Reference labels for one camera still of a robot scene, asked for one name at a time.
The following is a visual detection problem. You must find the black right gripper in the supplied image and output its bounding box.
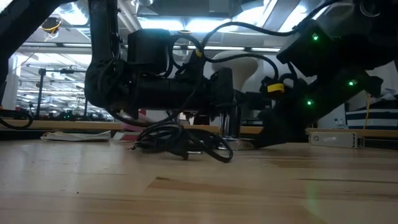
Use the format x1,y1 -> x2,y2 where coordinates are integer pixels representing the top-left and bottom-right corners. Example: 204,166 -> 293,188
253,67 -> 384,149

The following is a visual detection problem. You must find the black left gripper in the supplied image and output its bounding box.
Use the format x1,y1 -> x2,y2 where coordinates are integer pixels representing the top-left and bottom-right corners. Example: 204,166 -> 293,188
133,73 -> 249,115

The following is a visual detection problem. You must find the black lamp power cord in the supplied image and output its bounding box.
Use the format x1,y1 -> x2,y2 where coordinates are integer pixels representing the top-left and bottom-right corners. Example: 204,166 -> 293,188
126,121 -> 234,164

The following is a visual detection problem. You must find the pink stapler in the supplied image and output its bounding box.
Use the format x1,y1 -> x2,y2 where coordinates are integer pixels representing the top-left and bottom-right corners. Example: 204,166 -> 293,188
112,108 -> 150,142

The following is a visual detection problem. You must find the white board panel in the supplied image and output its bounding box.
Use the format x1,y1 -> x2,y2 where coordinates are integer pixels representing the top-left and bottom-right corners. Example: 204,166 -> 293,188
317,104 -> 348,129

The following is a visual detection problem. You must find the grey metal hinge piece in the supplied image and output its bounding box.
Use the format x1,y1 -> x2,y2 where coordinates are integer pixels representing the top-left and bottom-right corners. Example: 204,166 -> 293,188
308,131 -> 366,149

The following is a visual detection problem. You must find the ceiling light strip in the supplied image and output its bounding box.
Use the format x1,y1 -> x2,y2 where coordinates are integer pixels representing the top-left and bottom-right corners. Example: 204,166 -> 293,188
203,45 -> 281,53

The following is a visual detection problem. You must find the dark white striped box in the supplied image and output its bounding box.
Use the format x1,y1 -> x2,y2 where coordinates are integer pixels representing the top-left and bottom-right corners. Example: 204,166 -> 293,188
345,107 -> 398,130

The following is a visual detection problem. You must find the brown wooden desk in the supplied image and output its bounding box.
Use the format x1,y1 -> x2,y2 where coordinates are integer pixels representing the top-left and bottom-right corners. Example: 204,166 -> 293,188
0,119 -> 398,138

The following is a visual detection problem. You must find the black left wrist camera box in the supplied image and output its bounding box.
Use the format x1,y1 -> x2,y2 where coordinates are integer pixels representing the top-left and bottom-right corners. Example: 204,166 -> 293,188
210,67 -> 235,108

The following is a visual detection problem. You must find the yellow cable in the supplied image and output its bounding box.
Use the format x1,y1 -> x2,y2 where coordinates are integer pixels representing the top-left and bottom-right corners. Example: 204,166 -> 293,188
363,95 -> 373,129

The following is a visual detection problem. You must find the black background rig frame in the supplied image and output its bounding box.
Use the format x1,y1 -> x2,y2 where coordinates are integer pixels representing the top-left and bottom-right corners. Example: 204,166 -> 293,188
35,67 -> 90,121

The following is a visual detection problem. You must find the ceiling camera with yellow cable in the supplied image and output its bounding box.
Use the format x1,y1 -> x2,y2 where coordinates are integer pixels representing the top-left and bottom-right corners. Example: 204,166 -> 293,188
40,16 -> 63,41

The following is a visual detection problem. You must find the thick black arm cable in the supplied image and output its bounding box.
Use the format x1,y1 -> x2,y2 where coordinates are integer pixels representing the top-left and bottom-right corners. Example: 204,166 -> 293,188
0,107 -> 34,131

